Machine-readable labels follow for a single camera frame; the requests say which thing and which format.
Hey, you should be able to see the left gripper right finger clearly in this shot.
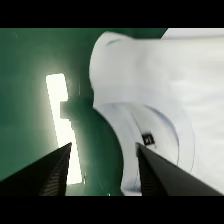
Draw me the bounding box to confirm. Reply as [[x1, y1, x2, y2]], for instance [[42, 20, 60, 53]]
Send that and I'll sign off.
[[135, 142, 224, 197]]

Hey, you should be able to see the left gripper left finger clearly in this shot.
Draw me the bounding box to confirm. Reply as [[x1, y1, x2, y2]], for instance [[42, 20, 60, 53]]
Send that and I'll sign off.
[[0, 142, 73, 197]]

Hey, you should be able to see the white T-shirt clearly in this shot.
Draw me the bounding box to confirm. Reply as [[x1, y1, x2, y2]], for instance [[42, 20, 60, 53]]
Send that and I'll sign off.
[[88, 28, 224, 197]]

